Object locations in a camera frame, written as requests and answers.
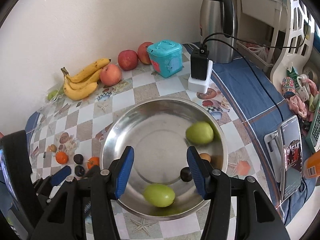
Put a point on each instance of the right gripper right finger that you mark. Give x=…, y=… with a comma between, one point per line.
x=256, y=216

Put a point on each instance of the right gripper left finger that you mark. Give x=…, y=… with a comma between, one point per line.
x=63, y=218

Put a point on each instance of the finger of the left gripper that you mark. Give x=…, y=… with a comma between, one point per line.
x=91, y=172
x=43, y=187

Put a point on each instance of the orange tangerine with stem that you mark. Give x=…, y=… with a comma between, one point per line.
x=93, y=161

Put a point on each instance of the dark plum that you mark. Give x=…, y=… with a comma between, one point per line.
x=78, y=159
x=79, y=171
x=185, y=174

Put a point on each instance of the dark plum back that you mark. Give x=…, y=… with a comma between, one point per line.
x=78, y=159

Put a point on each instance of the small brown longan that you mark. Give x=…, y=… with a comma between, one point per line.
x=53, y=148
x=205, y=156

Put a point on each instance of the dark plum front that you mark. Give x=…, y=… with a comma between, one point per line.
x=185, y=174

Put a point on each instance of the small green fruit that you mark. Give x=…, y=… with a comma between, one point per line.
x=159, y=195

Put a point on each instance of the large green fruit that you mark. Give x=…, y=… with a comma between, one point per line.
x=200, y=133

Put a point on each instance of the clear bag of green fruits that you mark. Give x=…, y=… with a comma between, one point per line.
x=54, y=93

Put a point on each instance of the large steel basin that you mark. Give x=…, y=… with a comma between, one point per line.
x=156, y=131

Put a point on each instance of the orange plastic bottle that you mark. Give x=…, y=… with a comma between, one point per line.
x=311, y=167

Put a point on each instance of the yellow banana bunch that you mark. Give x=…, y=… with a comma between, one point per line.
x=84, y=83

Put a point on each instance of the smartphone on stand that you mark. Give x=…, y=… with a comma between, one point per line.
x=290, y=149

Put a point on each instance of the pale pink apple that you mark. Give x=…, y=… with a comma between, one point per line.
x=110, y=75

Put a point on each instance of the calculator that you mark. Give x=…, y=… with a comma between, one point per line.
x=312, y=138

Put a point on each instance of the red apple middle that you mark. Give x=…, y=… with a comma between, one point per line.
x=128, y=60

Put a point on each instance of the red apple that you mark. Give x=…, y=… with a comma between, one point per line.
x=128, y=60
x=143, y=54

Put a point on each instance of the red apple right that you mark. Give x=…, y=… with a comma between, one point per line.
x=143, y=54

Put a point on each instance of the teal plastic box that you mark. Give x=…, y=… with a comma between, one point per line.
x=166, y=57

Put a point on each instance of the black charger on white base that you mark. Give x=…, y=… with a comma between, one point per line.
x=200, y=70

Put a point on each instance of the white plastic shelf rack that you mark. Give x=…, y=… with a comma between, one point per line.
x=275, y=35

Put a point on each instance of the steel thermos jug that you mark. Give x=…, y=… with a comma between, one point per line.
x=218, y=29

